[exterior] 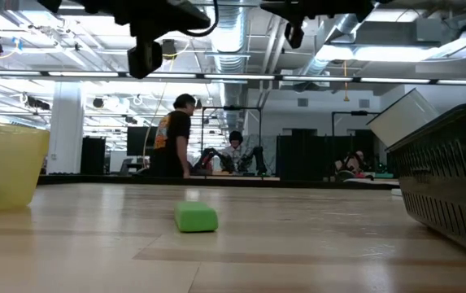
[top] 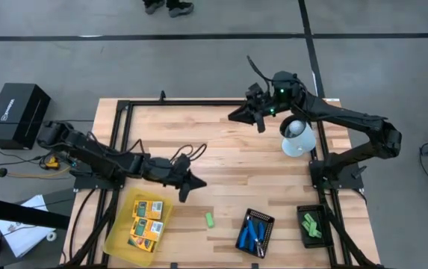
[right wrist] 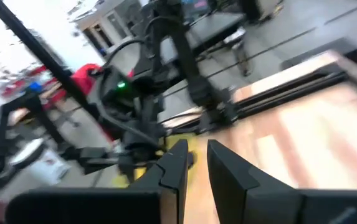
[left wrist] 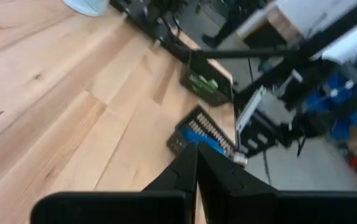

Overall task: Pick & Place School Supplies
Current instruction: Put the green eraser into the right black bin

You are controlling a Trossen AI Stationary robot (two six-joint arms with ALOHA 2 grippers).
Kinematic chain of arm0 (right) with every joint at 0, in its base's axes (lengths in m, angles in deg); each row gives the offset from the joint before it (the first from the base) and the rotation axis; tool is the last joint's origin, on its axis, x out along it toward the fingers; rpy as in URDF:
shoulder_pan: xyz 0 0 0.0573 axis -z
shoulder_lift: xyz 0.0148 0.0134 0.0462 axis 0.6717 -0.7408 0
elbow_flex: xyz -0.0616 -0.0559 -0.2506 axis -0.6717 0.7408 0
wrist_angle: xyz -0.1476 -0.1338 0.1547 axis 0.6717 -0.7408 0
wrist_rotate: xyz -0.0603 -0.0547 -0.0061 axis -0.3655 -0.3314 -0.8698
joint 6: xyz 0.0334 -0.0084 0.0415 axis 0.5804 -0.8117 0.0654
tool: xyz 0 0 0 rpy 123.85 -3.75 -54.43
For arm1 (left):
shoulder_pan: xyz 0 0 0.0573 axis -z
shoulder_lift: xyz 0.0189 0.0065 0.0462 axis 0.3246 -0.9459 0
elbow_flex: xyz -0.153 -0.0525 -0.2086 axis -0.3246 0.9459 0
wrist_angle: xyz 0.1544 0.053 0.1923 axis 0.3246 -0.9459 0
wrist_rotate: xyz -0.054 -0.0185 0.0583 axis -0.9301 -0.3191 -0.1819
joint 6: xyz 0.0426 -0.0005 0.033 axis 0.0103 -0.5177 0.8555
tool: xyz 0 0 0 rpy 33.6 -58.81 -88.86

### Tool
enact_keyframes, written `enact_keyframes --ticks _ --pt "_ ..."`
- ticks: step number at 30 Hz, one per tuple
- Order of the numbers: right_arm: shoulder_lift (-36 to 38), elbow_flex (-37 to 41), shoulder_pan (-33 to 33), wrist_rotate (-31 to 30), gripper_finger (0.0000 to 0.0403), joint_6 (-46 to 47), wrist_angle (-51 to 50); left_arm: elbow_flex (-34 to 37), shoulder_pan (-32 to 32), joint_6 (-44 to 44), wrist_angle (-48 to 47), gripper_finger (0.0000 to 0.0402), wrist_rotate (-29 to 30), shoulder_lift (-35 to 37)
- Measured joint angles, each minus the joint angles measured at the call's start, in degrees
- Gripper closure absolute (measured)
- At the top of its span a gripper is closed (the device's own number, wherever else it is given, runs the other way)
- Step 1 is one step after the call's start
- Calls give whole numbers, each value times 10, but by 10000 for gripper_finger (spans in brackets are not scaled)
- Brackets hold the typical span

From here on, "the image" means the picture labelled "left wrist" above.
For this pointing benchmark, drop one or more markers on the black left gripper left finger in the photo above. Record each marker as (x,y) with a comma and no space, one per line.
(184,174)

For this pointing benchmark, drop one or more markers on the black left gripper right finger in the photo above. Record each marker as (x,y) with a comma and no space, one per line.
(218,177)

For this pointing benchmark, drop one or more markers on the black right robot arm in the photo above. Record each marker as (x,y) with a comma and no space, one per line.
(153,18)

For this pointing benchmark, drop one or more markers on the black mesh basket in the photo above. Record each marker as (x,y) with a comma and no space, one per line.
(178,143)
(218,98)

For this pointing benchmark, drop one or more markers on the silver aluminium profile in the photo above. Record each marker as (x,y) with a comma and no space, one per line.
(250,109)

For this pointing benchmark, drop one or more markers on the shelf with blue bins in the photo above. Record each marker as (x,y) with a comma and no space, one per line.
(340,93)

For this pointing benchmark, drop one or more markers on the white desk lamp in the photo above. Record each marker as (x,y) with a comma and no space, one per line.
(88,6)

